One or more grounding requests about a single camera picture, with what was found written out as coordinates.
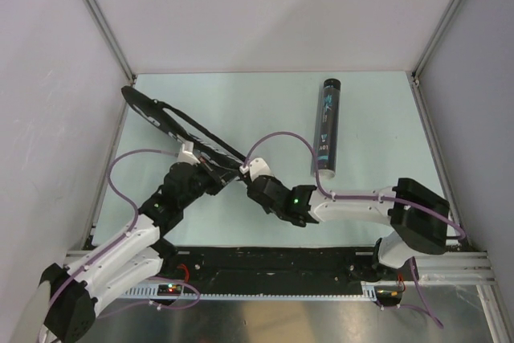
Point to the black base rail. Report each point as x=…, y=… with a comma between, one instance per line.
x=274, y=271

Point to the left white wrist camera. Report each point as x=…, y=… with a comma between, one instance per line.
x=186, y=154

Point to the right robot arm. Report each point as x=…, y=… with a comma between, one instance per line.
x=418, y=216

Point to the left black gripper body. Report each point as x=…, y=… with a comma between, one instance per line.
x=210, y=181

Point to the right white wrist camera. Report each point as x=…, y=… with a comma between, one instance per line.
x=255, y=168

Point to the right aluminium frame post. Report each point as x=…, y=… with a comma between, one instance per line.
x=450, y=12

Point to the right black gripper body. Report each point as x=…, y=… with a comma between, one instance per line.
x=279, y=210

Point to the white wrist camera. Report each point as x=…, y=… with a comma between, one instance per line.
x=186, y=154
x=255, y=168

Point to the black shuttlecock tube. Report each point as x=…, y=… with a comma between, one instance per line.
x=327, y=128

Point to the black racket cover bag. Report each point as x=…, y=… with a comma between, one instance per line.
x=181, y=127

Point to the left aluminium frame post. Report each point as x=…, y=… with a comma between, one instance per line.
x=106, y=32

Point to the aluminium frame post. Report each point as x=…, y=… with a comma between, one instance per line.
x=450, y=12
x=106, y=32

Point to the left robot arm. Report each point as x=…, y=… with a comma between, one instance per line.
x=80, y=291

